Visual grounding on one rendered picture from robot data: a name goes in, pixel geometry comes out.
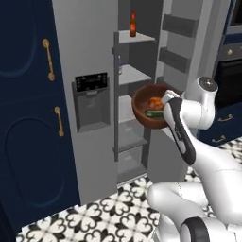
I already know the brown wooden bowl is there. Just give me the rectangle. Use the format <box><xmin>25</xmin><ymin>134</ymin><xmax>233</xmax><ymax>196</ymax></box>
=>
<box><xmin>131</xmin><ymin>83</ymin><xmax>174</xmax><ymax>130</ymax></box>

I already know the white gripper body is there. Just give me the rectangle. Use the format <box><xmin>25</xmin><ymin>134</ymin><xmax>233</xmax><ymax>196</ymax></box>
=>
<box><xmin>161</xmin><ymin>89</ymin><xmax>183</xmax><ymax>107</ymax></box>

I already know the grey fridge door with shelves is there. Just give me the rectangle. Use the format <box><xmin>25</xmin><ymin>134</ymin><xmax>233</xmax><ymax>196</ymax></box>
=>
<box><xmin>147</xmin><ymin>0</ymin><xmax>222</xmax><ymax>184</ymax></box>

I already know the red brown bottle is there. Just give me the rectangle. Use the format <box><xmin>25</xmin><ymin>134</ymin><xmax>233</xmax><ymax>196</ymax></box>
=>
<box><xmin>129</xmin><ymin>9</ymin><xmax>137</xmax><ymax>38</ymax></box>

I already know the navy drawer cabinet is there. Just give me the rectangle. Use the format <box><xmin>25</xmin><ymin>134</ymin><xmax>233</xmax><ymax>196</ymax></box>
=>
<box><xmin>198</xmin><ymin>101</ymin><xmax>242</xmax><ymax>147</ymax></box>

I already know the gold cupboard handle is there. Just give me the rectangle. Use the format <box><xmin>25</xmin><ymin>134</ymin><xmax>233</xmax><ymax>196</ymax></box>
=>
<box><xmin>53</xmin><ymin>106</ymin><xmax>65</xmax><ymax>138</ymax></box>
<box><xmin>42</xmin><ymin>38</ymin><xmax>56</xmax><ymax>82</ymax></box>

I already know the grey fridge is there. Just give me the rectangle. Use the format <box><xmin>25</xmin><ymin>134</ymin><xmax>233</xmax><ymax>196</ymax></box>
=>
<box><xmin>116</xmin><ymin>0</ymin><xmax>165</xmax><ymax>187</ymax></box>

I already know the orange chicken drumstick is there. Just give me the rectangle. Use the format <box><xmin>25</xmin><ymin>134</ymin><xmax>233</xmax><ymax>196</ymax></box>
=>
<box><xmin>147</xmin><ymin>96</ymin><xmax>164</xmax><ymax>112</ymax></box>

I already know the navy cupboard door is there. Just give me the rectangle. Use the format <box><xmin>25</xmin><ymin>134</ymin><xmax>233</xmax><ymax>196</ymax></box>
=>
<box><xmin>0</xmin><ymin>94</ymin><xmax>82</xmax><ymax>235</ymax></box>
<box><xmin>0</xmin><ymin>0</ymin><xmax>66</xmax><ymax>103</ymax></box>

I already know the grey fridge door with dispenser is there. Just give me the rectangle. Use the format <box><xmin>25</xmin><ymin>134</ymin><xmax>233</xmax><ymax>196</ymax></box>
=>
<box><xmin>51</xmin><ymin>0</ymin><xmax>120</xmax><ymax>206</ymax></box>

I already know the gold drawer handle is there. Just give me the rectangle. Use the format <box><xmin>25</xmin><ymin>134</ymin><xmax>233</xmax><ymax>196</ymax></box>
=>
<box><xmin>217</xmin><ymin>113</ymin><xmax>234</xmax><ymax>124</ymax></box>
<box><xmin>211</xmin><ymin>134</ymin><xmax>227</xmax><ymax>145</ymax></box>

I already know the green cucumber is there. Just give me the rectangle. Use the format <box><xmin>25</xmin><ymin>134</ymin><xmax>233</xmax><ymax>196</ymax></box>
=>
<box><xmin>145</xmin><ymin>108</ymin><xmax>165</xmax><ymax>120</ymax></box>

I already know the black oven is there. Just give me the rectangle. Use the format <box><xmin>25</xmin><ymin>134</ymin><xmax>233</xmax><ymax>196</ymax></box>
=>
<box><xmin>213</xmin><ymin>0</ymin><xmax>242</xmax><ymax>110</ymax></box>

